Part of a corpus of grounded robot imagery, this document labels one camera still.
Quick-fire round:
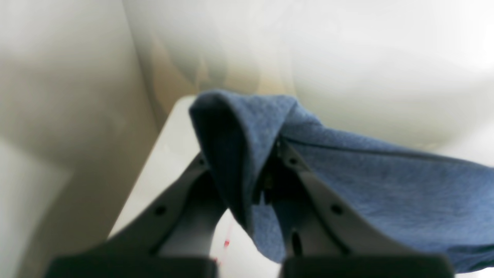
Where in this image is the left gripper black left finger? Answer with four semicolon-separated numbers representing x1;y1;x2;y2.
45;154;226;278

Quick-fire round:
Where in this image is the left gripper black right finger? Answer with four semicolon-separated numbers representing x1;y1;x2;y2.
257;138;455;278

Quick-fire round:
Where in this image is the dark blue printed T-shirt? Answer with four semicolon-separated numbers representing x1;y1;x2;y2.
189;90;494;273

